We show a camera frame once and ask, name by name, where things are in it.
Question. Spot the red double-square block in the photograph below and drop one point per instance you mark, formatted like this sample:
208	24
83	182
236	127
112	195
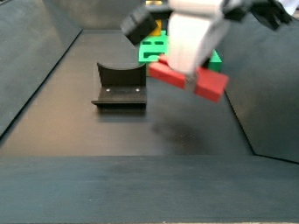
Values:
209	83

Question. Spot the black curved stand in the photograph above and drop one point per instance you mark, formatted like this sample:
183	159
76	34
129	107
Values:
121	86

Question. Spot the yellow rectangular block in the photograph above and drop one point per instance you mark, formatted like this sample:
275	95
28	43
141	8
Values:
156	31

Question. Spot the green shape-sorter board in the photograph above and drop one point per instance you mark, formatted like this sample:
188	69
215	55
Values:
155	45

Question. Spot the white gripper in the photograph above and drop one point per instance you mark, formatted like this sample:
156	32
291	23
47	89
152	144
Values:
196	28

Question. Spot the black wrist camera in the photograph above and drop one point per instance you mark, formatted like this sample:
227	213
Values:
139	22

